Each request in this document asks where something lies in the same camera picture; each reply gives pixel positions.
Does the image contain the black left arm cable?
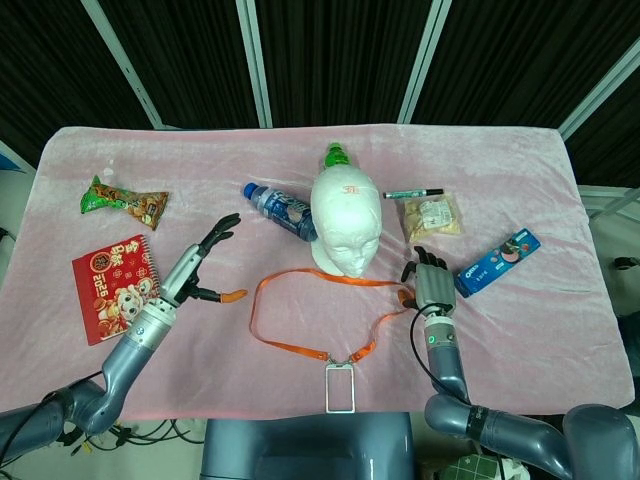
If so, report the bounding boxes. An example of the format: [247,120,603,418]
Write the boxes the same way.
[0,370,104,464]

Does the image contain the white partition post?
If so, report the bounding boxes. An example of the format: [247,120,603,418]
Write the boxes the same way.
[236,0,274,129]
[559,49,640,140]
[82,0,164,130]
[397,0,454,125]

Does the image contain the orange lanyard strap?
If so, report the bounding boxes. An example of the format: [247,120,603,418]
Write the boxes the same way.
[248,268,419,364]

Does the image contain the white foam mannequin head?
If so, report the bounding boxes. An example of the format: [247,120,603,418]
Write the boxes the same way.
[309,167,384,277]

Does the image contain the green black marker pen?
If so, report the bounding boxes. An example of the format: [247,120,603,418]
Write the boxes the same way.
[382,188,445,200]

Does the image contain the blue drink bottle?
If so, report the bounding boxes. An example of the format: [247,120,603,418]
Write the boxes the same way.
[243,182,319,244]

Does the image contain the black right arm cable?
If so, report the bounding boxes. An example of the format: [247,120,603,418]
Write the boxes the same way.
[409,305,471,402]

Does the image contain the red spiral calendar notebook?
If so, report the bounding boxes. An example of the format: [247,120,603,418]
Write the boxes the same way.
[71,234,170,347]

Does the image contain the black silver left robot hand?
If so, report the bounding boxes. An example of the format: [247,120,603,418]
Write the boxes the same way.
[158,212,250,308]

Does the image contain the silver badge holder frame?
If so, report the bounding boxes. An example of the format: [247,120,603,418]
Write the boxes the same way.
[323,355,357,415]

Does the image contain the grey-blue robot torso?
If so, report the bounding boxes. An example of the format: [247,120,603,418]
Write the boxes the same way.
[199,412,416,480]

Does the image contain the green grid patterned item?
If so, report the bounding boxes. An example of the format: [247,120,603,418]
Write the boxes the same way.
[442,452,509,480]

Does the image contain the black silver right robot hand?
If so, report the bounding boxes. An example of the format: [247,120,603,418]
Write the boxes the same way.
[397,245,458,319]

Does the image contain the black floor cables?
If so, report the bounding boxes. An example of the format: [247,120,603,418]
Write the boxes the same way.
[49,418,206,451]

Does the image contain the clear bag of snacks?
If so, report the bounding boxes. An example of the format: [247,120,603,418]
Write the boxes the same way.
[402,192,464,236]

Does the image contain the white metal side frame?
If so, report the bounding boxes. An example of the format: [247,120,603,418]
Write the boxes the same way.
[579,183,640,220]

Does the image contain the pink velvet table cloth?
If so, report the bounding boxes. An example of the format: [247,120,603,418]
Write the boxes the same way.
[0,124,635,420]

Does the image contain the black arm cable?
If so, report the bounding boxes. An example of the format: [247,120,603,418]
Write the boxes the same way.
[409,305,471,402]
[0,370,104,464]

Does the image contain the blue Oreo cookie box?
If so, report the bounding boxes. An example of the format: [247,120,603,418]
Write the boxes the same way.
[455,228,542,299]

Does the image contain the green capped bottle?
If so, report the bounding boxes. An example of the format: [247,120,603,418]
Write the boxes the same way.
[323,142,352,170]

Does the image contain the green orange snack bag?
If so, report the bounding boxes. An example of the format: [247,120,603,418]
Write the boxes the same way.
[79,175,170,232]

